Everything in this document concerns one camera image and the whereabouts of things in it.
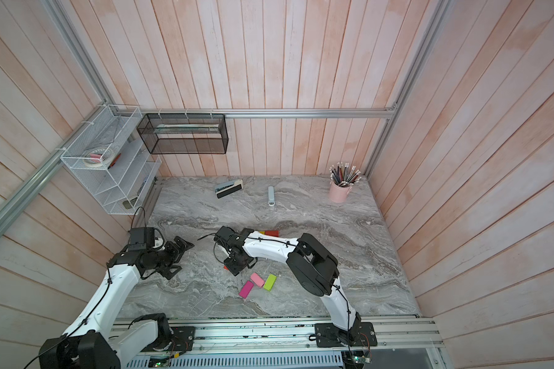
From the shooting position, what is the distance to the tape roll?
72 centimetres

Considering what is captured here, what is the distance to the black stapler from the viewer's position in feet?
3.70

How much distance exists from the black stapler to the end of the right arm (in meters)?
0.40

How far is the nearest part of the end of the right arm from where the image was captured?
0.66 meters

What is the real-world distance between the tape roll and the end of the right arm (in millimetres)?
424
